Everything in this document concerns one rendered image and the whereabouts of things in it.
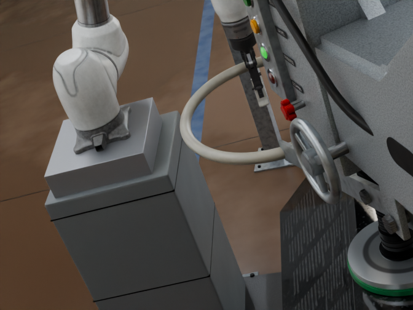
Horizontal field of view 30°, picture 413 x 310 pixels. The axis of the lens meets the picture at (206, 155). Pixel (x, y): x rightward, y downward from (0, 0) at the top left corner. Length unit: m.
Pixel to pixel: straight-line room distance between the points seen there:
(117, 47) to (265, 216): 1.20
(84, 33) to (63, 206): 0.53
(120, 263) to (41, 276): 1.15
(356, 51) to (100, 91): 1.31
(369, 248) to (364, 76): 0.61
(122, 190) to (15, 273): 1.48
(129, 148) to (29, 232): 1.73
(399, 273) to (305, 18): 0.57
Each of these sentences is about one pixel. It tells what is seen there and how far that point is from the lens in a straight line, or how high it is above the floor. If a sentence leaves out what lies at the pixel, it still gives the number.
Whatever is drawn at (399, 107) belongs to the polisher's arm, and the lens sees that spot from 0.99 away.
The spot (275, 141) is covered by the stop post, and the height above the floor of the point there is 0.11.
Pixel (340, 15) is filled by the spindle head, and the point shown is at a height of 1.45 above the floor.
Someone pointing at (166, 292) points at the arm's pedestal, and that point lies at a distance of 2.52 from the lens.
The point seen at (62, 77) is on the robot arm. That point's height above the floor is 1.12.
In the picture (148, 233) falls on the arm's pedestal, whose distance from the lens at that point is 2.37.
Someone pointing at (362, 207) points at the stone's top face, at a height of 0.87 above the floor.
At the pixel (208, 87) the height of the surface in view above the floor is 0.99.
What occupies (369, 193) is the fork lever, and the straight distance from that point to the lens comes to 1.38.
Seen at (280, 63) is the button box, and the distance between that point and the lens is 1.32.
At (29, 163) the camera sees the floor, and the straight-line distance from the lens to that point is 4.58.
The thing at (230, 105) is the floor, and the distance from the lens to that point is 4.28.
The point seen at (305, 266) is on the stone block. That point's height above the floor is 0.72.
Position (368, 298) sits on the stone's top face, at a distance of 1.52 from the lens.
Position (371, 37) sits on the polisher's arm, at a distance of 1.12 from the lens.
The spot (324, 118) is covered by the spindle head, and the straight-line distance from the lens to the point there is 1.25.
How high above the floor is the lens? 1.90
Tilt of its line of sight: 29 degrees down
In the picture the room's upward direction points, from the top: 21 degrees counter-clockwise
